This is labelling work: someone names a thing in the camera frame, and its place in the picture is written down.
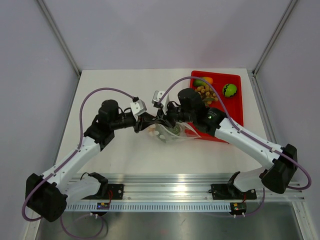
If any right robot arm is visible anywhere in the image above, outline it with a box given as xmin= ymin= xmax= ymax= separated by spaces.
xmin=152 ymin=88 xmax=298 ymax=200

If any brown longan bunch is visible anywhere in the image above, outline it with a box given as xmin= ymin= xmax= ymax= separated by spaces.
xmin=195 ymin=85 xmax=219 ymax=106

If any green orange mango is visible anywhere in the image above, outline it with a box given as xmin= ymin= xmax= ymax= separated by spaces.
xmin=193 ymin=76 xmax=213 ymax=87

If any green netted melon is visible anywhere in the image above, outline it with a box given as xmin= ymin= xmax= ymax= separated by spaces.
xmin=168 ymin=124 xmax=182 ymax=136

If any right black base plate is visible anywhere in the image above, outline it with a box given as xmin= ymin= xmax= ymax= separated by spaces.
xmin=208 ymin=183 xmax=257 ymax=200

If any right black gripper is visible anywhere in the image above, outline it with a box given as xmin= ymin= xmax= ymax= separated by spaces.
xmin=154 ymin=100 xmax=196 ymax=129

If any right frame post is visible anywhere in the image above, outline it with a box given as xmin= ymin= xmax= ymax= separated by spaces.
xmin=252 ymin=0 xmax=300 ymax=78

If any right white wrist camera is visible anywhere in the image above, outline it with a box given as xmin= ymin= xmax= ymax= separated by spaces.
xmin=151 ymin=90 xmax=170 ymax=113

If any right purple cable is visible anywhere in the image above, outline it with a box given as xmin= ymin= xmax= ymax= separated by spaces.
xmin=158 ymin=76 xmax=312 ymax=218

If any left controller board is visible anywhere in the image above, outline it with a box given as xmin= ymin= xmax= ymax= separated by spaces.
xmin=96 ymin=202 xmax=110 ymax=210

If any clear zip top bag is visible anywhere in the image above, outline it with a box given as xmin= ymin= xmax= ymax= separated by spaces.
xmin=147 ymin=123 xmax=200 ymax=144

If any white slotted cable duct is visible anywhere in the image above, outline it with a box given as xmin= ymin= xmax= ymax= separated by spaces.
xmin=65 ymin=202 xmax=231 ymax=213

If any green round fruit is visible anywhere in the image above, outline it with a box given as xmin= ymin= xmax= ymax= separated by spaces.
xmin=222 ymin=83 xmax=238 ymax=98

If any purple cable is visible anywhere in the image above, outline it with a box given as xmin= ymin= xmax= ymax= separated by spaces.
xmin=21 ymin=86 xmax=140 ymax=238
xmin=158 ymin=76 xmax=312 ymax=218

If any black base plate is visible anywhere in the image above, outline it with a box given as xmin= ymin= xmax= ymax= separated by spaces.
xmin=208 ymin=183 xmax=257 ymax=200
xmin=83 ymin=183 xmax=125 ymax=200

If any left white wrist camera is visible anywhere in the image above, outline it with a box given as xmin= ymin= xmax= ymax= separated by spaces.
xmin=130 ymin=99 xmax=147 ymax=119

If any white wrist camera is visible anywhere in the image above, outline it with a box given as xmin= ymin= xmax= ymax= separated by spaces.
xmin=151 ymin=90 xmax=170 ymax=113
xmin=130 ymin=99 xmax=147 ymax=119

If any controller board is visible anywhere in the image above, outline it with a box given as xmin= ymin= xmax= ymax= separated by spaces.
xmin=229 ymin=202 xmax=247 ymax=216
xmin=96 ymin=202 xmax=110 ymax=210

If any frame post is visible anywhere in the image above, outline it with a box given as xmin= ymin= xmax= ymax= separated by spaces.
xmin=252 ymin=0 xmax=300 ymax=78
xmin=35 ymin=0 xmax=82 ymax=79

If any red plastic tray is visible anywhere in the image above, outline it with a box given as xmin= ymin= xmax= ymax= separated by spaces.
xmin=188 ymin=70 xmax=245 ymax=145

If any right controller board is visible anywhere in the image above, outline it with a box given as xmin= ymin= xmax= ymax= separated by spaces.
xmin=229 ymin=202 xmax=247 ymax=216

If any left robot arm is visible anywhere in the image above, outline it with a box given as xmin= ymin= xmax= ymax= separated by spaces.
xmin=22 ymin=99 xmax=159 ymax=222

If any aluminium rail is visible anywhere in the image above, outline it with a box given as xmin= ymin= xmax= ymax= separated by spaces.
xmin=67 ymin=173 xmax=306 ymax=203

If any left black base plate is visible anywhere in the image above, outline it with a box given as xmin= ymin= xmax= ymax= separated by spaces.
xmin=83 ymin=183 xmax=125 ymax=200

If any left frame post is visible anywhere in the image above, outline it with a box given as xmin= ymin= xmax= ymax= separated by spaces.
xmin=35 ymin=0 xmax=82 ymax=79

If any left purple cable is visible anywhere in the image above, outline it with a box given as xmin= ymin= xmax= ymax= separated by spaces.
xmin=21 ymin=86 xmax=140 ymax=238

